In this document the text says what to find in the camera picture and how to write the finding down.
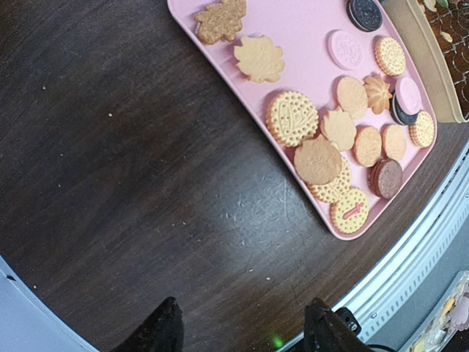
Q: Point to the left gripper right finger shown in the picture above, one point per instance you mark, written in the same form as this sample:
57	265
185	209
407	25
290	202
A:
329	330

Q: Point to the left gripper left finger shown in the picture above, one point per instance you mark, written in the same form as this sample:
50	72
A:
162	330

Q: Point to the gold cookie tin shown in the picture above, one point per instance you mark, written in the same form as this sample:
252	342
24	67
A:
437	40

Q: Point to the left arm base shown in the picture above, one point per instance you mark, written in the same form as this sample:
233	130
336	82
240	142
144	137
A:
348	326

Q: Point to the round cookie red mark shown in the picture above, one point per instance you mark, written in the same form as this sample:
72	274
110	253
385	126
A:
350	213

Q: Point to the dark red round cookie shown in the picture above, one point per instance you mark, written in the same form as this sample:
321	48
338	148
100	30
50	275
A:
386	178

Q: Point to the round embossed cookie bottom right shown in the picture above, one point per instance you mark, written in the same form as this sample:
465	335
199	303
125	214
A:
422	132

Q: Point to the black cookie lower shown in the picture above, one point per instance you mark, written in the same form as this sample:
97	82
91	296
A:
398	115

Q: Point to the pink plastic tray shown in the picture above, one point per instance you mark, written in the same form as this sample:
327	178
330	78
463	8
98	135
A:
316	115

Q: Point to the pink round cookie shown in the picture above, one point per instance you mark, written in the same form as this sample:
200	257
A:
345	50
408	95

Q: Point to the tan maple leaf cookie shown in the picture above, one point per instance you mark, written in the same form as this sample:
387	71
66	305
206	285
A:
259	59

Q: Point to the brown leaf cookie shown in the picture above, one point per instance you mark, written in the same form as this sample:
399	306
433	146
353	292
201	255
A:
220	21

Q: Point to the black sandwich cookie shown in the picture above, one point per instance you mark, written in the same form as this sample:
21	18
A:
364	14

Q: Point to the aluminium front rail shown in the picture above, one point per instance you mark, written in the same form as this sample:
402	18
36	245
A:
384	290

